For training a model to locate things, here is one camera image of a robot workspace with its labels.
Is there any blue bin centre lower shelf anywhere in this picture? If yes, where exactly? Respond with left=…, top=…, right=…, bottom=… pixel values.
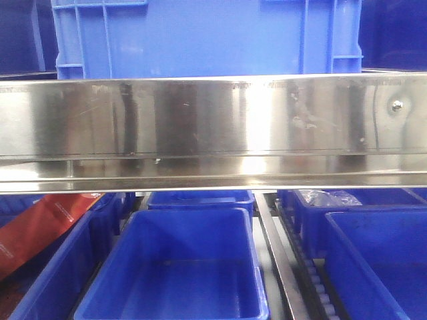
left=73, top=208, right=269, bottom=319

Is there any blue bin shelf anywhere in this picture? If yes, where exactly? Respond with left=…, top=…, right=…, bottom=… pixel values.
left=1, top=193, right=126, bottom=319
left=73, top=208, right=269, bottom=319
left=325, top=210, right=426, bottom=319

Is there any stainless steel shelf beam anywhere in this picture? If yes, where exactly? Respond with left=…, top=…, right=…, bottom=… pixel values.
left=1, top=72, right=426, bottom=194

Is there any large blue crate upper shelf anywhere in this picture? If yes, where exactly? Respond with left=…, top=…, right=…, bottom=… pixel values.
left=51, top=1, right=362, bottom=79

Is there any blue bin right lower shelf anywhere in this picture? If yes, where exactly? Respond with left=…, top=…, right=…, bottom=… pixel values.
left=325, top=210, right=426, bottom=319

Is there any blue bin left lower shelf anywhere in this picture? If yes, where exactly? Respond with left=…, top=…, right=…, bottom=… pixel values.
left=1, top=193, right=126, bottom=319

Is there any blue bin rear centre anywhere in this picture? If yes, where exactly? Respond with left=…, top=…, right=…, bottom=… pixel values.
left=147, top=190, right=255, bottom=222

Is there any blue bin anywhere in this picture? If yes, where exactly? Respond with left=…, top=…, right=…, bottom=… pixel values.
left=147, top=190, right=255, bottom=222
left=293, top=188, right=426, bottom=259

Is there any clear plastic bag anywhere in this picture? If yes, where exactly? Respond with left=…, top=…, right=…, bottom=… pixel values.
left=298, top=189, right=362, bottom=207

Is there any blue bin rear right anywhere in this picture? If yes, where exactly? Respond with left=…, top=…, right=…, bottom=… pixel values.
left=293, top=188, right=426, bottom=259

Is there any roller track strip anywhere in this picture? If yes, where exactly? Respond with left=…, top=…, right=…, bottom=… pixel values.
left=275, top=199, right=348, bottom=319

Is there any red packaging bag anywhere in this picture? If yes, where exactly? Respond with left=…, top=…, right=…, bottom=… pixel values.
left=1, top=193, right=104, bottom=279

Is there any steel shelf divider rail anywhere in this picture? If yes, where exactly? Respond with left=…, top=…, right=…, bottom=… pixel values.
left=254, top=192, right=310, bottom=319

